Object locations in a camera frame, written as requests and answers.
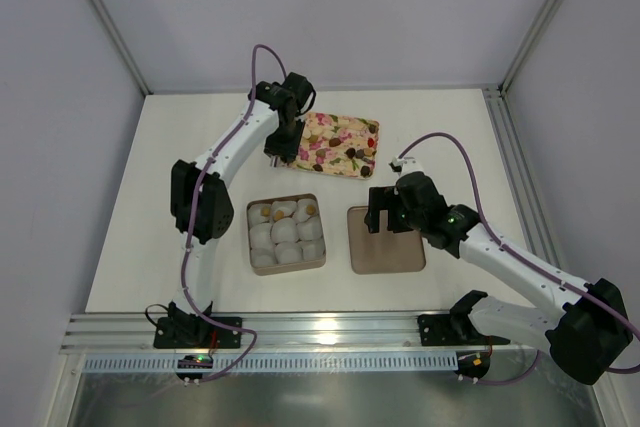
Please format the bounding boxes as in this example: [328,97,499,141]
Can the metal tongs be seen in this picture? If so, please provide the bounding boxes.
[270,156,286,168]

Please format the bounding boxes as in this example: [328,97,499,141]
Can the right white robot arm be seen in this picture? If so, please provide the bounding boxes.
[364,171,637,385]

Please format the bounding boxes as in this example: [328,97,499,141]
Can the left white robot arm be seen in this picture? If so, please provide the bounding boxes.
[170,72,316,318]

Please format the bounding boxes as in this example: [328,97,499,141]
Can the gold tin lid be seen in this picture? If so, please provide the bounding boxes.
[347,206,427,275]

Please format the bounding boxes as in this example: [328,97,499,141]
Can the floral tray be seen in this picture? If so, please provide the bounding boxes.
[287,112,380,180]

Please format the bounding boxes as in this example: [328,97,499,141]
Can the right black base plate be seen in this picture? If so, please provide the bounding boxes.
[417,313,487,347]

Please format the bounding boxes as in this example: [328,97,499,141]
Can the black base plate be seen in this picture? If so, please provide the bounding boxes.
[417,313,487,347]
[153,316,243,349]

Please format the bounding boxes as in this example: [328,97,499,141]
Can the right aluminium frame rail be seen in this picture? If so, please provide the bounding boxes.
[483,87,561,267]

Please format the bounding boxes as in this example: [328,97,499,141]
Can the slotted cable duct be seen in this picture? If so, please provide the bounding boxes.
[82,351,458,375]

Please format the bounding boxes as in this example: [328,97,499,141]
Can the aluminium front rail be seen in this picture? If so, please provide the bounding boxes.
[62,311,511,352]

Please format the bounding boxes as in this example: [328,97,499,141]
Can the left aluminium frame post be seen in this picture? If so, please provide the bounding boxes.
[87,0,152,97]

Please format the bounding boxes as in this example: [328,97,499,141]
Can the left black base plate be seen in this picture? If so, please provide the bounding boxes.
[153,316,243,349]

